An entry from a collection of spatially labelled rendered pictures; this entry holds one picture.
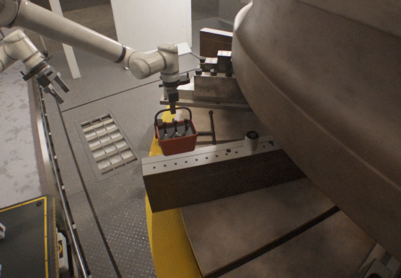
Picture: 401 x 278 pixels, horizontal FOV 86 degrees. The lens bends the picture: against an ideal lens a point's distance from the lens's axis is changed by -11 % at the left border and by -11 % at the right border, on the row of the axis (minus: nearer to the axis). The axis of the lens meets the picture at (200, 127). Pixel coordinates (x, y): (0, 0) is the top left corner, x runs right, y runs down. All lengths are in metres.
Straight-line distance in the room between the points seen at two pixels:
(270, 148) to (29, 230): 1.59
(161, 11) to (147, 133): 2.29
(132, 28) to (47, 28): 3.25
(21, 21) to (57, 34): 0.12
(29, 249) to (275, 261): 1.44
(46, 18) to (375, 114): 1.17
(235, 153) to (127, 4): 3.11
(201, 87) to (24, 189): 1.88
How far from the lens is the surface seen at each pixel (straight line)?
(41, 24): 0.92
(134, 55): 1.05
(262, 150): 1.47
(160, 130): 1.26
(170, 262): 1.82
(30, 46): 1.23
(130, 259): 1.87
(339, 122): 1.04
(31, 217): 1.92
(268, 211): 1.67
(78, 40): 0.97
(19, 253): 1.81
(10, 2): 0.72
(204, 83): 2.26
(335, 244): 1.70
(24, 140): 3.19
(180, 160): 1.38
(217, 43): 3.38
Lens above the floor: 1.69
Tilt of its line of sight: 39 degrees down
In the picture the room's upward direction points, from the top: straight up
